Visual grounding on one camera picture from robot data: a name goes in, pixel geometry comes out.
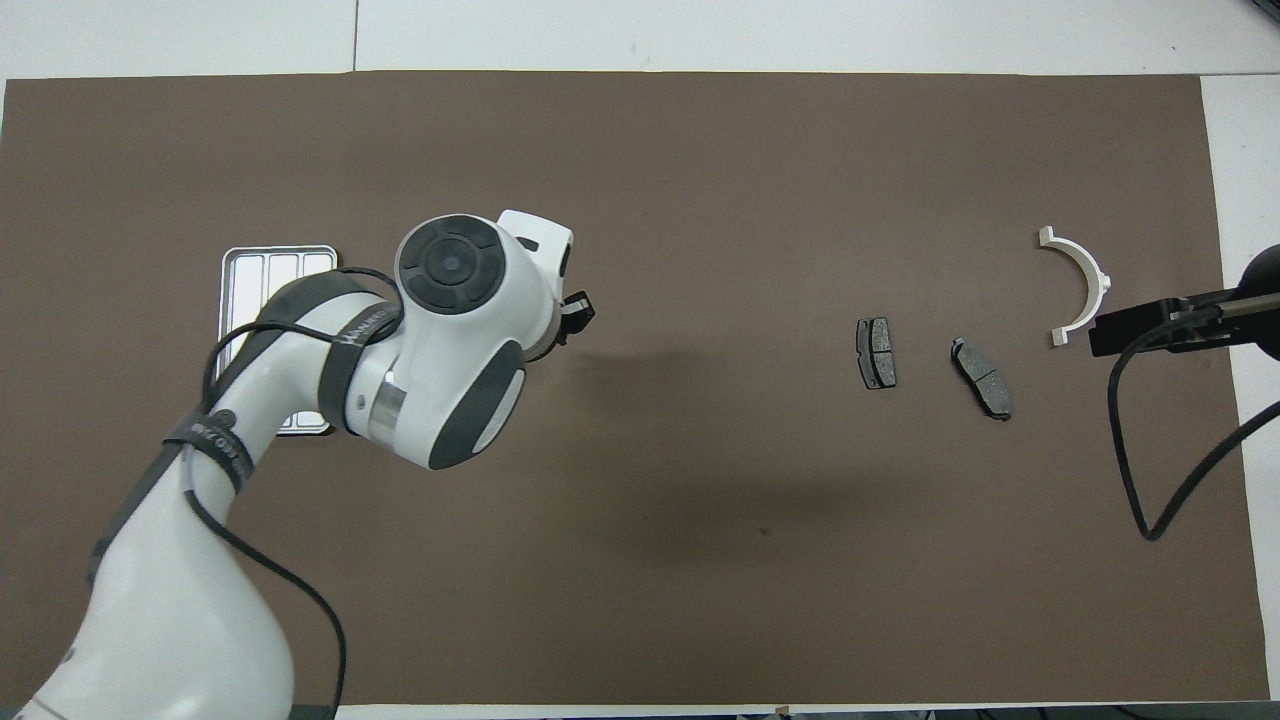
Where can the white semicircular plastic bracket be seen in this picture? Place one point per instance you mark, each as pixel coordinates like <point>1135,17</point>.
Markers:
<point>1088,272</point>

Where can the rectangular dark brake pad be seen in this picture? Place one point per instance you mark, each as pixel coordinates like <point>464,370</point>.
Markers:
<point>877,352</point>

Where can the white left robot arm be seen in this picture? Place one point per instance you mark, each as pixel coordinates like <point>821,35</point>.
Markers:
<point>450,330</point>

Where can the curved dark brake pad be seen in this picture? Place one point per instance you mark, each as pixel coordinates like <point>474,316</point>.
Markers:
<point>982,380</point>

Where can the silver metal tray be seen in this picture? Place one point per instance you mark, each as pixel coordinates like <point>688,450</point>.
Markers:
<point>250,285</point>

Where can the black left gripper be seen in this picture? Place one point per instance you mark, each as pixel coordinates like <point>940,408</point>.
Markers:
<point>578,315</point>

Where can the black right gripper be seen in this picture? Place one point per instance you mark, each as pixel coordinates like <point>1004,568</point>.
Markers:
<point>1150,330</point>

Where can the brown table mat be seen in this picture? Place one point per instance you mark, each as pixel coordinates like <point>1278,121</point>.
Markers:
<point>700,200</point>

